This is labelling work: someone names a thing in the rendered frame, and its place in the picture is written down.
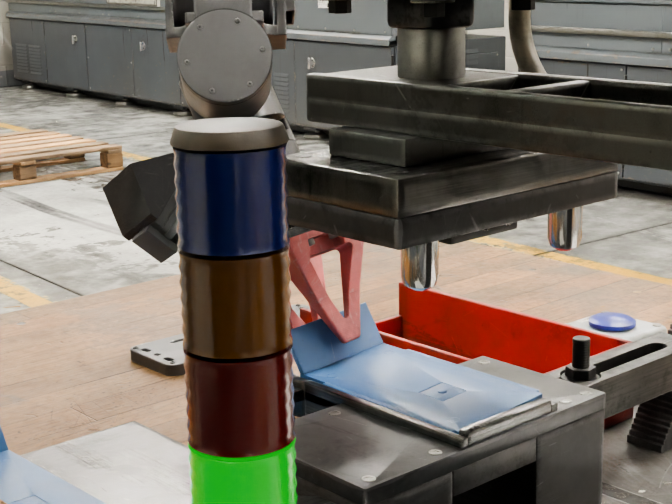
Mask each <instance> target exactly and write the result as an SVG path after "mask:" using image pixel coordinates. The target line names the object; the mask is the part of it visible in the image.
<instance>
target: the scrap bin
mask: <svg viewBox="0 0 672 504"><path fill-rule="evenodd" d="M300 318H301V319H302V320H303V321H304V322H305V323H306V324H307V323H310V322H312V316H311V311H310V310H309V309H306V308H300ZM375 324H376V327H377V329H378V331H379V334H380V336H381V338H382V340H383V343H385V344H388V345H392V346H395V347H398V348H401V349H404V350H406V349H410V350H414V351H417V352H420V353H423V354H426V355H429V356H433V357H436V358H439V359H442V360H445V361H449V362H452V363H455V364H460V363H463V362H466V361H469V360H472V359H475V358H478V357H481V356H486V357H489V358H492V359H496V360H499V361H502V362H506V363H509V364H512V365H516V366H519V367H522V368H526V369H529V370H532V371H536V372H539V373H542V374H547V373H550V372H553V371H556V370H558V369H561V368H564V367H565V366H566V365H568V364H570V363H572V338H573V337H574V336H578V335H583V336H588V337H590V339H591V340H590V358H591V357H594V356H596V355H599V354H602V353H604V352H607V351H610V350H613V349H615V348H618V347H621V346H624V345H626V344H629V343H632V341H628V340H625V339H621V338H617V337H613V336H609V335H605V334H602V333H598V332H594V331H590V330H586V329H582V328H578V327H575V326H571V325H567V324H563V323H559V322H555V321H552V320H548V319H544V318H540V317H536V316H532V315H528V314H525V313H521V312H517V311H513V310H509V309H505V308H502V307H498V306H494V305H490V304H486V303H482V302H478V301H475V300H471V299H467V298H463V297H459V296H455V295H452V294H448V293H444V292H440V291H436V290H432V289H428V290H425V291H414V290H412V289H410V288H408V287H406V286H404V284H403V282H399V315H397V316H393V317H390V318H386V319H383V320H379V321H376V322H375ZM633 409H634V407H632V408H630V409H627V410H625V411H623V412H620V413H618V414H615V415H613V416H611V417H608V418H606V419H604V429H606V428H609V427H611V426H613V425H616V424H618V423H620V422H623V421H625V420H627V419H629V418H632V417H633Z"/></svg>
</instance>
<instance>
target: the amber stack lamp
mask: <svg viewBox="0 0 672 504"><path fill-rule="evenodd" d="M289 248H290V244H288V245H287V246H285V247H283V248H280V249H278V250H274V251H270V252H266V253H260V254H253V255H243V256H207V255H198V254H192V253H188V252H185V251H183V250H181V249H179V248H178V254H179V257H180V260H179V265H178V267H179V270H180V273H181V275H180V280H179V284H180V287H181V295H180V300H181V303H182V309H181V316H182V319H183V324H182V332H183V336H184V339H183V343H182V344H183V348H184V349H185V350H187V351H188V352H190V353H192V354H195V355H198V356H203V357H208V358H217V359H243V358H253V357H260V356H265V355H269V354H273V353H276V352H279V351H281V350H283V349H285V348H287V347H288V346H290V345H291V343H292V342H293V338H292V334H291V329H292V321H291V317H290V315H291V311H292V307H291V303H290V298H291V289H290V286H289V284H290V280H291V275H290V272H289V266H290V258H289V254H288V253H289Z"/></svg>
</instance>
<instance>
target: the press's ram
mask: <svg viewBox="0 0 672 504"><path fill-rule="evenodd" d="M473 22H474V0H455V2H452V3H445V17H421V16H420V3H411V2H410V0H388V2H387V23H388V25H389V27H391V28H398V29H397V64H398V65H397V66H388V67H379V68H369V69H360V70H351V71H342V72H333V73H309V74H307V75H306V88H307V119H308V121H312V122H320V123H327V124H334V125H342V127H335V128H331V129H329V148H326V149H319V150H313V151H307V152H301V153H294V154H288V155H286V156H287V164H286V171H287V174H288V178H287V183H286V185H287V189H288V197H287V203H288V207H289V211H288V215H287V218H288V221H289V225H293V226H298V227H302V228H306V229H310V230H315V231H319V232H323V233H328V234H332V235H336V236H340V237H345V238H349V239H353V240H357V241H362V242H366V243H370V244H374V245H379V246H383V247H387V248H391V249H396V250H400V256H401V278H402V281H403V284H404V286H406V287H408V288H410V289H412V290H414V291H425V290H428V289H430V288H432V287H434V286H435V285H436V283H437V280H438V277H439V242H440V243H445V244H449V245H452V244H456V243H460V242H464V241H468V240H472V239H476V238H480V237H485V236H489V235H493V234H497V233H501V232H505V231H509V230H513V229H516V228H517V222H518V221H522V220H526V219H530V218H534V217H538V216H543V215H547V214H548V216H547V239H548V242H549V245H550V246H551V247H553V248H554V249H556V250H558V251H571V250H573V249H575V248H577V247H578V246H579V244H580V241H581V239H582V212H583V206H584V205H588V204H592V203H597V202H601V201H605V200H609V199H613V198H616V197H617V180H618V172H616V171H617V170H618V164H625V165H632V166H640V167H647V168H654V169H661V170H669V171H672V84H669V83H656V82H643V81H630V80H618V79H605V78H592V77H579V76H567V75H554V74H541V73H529V72H516V71H503V70H490V69H478V68H465V27H469V26H472V24H473Z"/></svg>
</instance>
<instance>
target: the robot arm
mask: <svg viewBox="0 0 672 504"><path fill-rule="evenodd" d="M274 12H275V25H273V0H165V20H166V29H165V33H166V40H167V44H168V48H169V52H170V53H175V52H177V64H178V69H179V73H180V78H181V80H180V81H179V86H180V88H181V90H182V93H183V95H184V97H185V100H186V102H187V104H188V107H189V109H190V111H191V114H192V116H193V118H194V120H199V119H208V118H223V117H257V118H268V119H274V120H278V121H280V122H282V123H283V124H284V126H285V129H286V131H287V134H288V137H289V141H288V142H287V145H286V150H285V153H286V155H288V154H294V153H301V151H300V149H299V147H298V145H297V142H296V140H295V138H294V135H293V133H292V131H291V128H290V126H289V124H288V121H287V119H286V118H284V117H285V115H284V112H283V110H282V108H281V105H280V103H279V101H278V98H277V96H276V94H275V91H274V89H273V87H272V85H271V77H272V50H277V49H286V38H287V28H286V25H293V24H294V17H295V0H274ZM174 156H175V155H174V152H173V153H169V154H165V155H162V156H158V157H154V158H150V159H146V160H142V161H139V162H135V163H131V164H129V165H128V166H127V167H126V168H125V169H124V170H122V171H121V172H120V173H119V174H118V175H117V176H116V177H114V178H113V179H112V180H111V181H110V182H109V183H108V184H106V185H105V186H104V187H103V188H102V189H103V191H104V193H105V196H106V198H107V201H108V203H109V205H110V208H111V210H112V213H113V215H114V217H115V220H116V222H117V225H118V227H119V229H120V232H121V234H122V236H123V237H124V238H125V239H127V240H128V241H129V240H131V239H132V242H133V243H134V244H136V245H137V246H138V247H140V248H141V249H143V250H144V251H145V252H147V253H148V254H149V255H151V256H152V257H153V258H155V259H156V260H157V261H159V262H160V263H163V262H164V261H165V260H167V259H168V258H170V257H171V256H173V255H174V254H176V253H177V252H178V246H177V244H178V239H179V236H178V233H177V229H176V228H177V224H178V219H177V216H176V208H177V203H176V199H175V193H176V186H175V183H174V177H175V169H174V165H173V161H174ZM288 236H289V239H290V243H289V244H290V248H289V253H288V254H289V258H290V266H289V272H290V275H291V281H292V282H293V284H294V285H295V286H296V287H297V289H298V290H299V291H300V292H301V294H302V295H303V296H304V297H305V299H306V300H307V301H308V304H309V306H307V305H302V304H295V305H291V307H292V311H291V315H290V317H291V321H292V329H293V328H296V327H299V326H301V325H304V324H306V323H305V322H304V321H303V320H302V319H301V318H300V308H306V309H309V310H310V311H311V316H312V321H315V320H318V319H322V320H323V321H324V322H325V324H326V325H327V326H328V327H329V328H330V330H331V331H332V332H333V333H334V334H335V335H336V337H337V338H338V339H339V340H340V341H341V342H342V343H347V342H350V341H352V340H355V339H357V338H359V337H360V334H361V332H360V279H361V268H362V256H363V245H364V242H362V241H357V240H353V239H349V238H345V237H340V236H336V235H332V234H328V233H323V232H319V231H315V230H310V229H306V228H302V227H298V226H293V225H289V229H288ZM333 250H337V251H339V253H340V265H341V279H342V293H343V307H344V317H343V316H342V315H341V314H340V312H339V311H338V309H337V308H336V306H335V305H334V303H333V302H332V301H331V299H330V297H329V296H328V294H327V292H326V285H325V278H324V271H323V263H322V256H321V254H324V253H327V252H330V251H333ZM183 339H184V336H183V333H182V334H179V335H175V336H171V337H167V338H163V339H159V340H155V341H152V342H148V343H144V344H140V345H136V346H133V347H131V348H130V357H131V361H132V362H135V363H137V364H139V365H142V366H144V367H147V368H149V369H151V370H154V371H156V372H158V373H161V374H163V375H166V376H179V375H183V374H185V373H186V371H185V368H184V359H185V355H184V352H183V344H182V343H183Z"/></svg>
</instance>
